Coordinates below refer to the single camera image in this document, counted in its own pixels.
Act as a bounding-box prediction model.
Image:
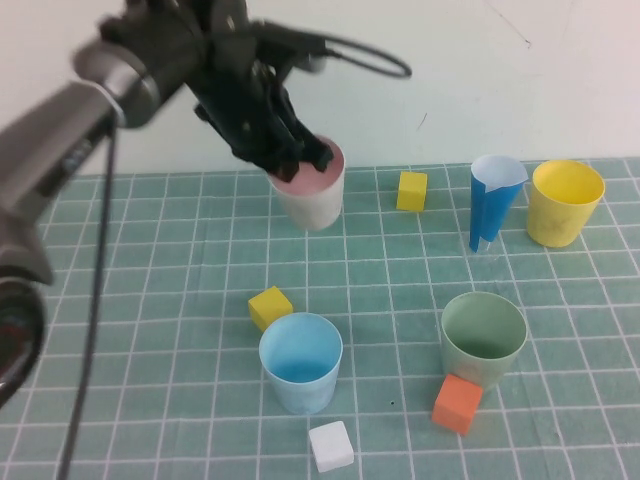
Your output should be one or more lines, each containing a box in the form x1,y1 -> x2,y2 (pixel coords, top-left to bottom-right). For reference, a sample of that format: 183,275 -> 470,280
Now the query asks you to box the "orange foam cube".
431,374 -> 484,437

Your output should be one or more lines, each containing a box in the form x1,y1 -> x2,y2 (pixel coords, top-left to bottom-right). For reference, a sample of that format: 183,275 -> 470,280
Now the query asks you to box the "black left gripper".
193,32 -> 335,184

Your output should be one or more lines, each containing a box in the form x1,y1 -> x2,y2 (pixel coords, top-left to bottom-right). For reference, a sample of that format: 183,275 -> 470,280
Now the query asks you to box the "yellow plastic cup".
526,159 -> 606,249

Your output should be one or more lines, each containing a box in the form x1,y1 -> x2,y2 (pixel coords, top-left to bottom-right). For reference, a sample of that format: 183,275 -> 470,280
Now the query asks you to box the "yellow foam cube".
247,285 -> 294,333
396,171 -> 429,214

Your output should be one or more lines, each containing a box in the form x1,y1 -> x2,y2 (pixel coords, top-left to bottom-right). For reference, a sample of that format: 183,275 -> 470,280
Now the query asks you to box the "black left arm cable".
53,119 -> 121,480

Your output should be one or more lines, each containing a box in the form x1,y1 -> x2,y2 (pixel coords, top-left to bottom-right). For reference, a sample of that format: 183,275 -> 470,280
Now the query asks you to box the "light green plastic cup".
440,291 -> 528,394

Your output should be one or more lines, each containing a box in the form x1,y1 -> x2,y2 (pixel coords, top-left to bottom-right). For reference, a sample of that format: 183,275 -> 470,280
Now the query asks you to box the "light blue plastic cup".
258,312 -> 344,416

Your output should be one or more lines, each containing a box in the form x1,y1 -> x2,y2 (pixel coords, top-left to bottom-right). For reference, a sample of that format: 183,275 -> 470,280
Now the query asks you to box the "white cup with pink inside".
267,135 -> 347,232

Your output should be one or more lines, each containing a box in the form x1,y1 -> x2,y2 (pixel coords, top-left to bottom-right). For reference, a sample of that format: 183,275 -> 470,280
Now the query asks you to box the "white foam cube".
308,420 -> 355,475

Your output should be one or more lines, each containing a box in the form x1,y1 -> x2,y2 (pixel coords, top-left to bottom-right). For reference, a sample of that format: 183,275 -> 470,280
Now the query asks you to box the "blue rolled paper cone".
469,154 -> 528,255

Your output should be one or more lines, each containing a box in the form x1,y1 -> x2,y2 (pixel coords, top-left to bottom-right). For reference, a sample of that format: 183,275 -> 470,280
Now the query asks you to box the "green checked tablecloth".
0,157 -> 640,480

